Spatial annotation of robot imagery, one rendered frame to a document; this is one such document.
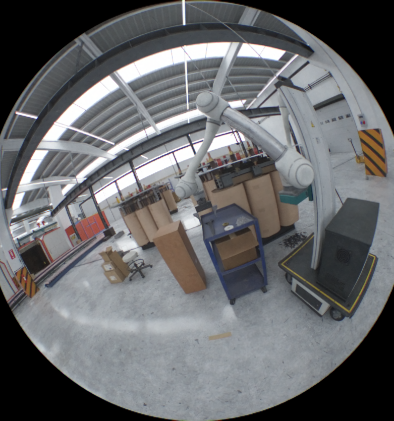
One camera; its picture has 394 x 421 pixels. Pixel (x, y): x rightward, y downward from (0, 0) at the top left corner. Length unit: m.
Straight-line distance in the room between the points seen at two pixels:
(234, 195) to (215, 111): 1.15
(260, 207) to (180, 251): 1.17
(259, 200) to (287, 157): 1.20
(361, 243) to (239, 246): 0.82
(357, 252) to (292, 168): 0.61
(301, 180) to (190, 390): 1.64
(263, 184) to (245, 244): 1.02
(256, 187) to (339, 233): 1.23
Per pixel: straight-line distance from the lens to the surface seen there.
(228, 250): 0.98
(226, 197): 1.64
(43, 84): 10.45
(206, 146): 0.91
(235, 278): 1.66
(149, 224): 3.59
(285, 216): 2.18
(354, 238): 0.88
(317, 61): 6.85
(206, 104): 0.73
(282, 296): 1.57
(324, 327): 1.47
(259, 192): 1.80
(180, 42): 4.14
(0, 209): 10.10
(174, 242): 1.43
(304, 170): 0.68
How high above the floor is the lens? 1.33
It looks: 13 degrees down
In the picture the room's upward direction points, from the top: 22 degrees counter-clockwise
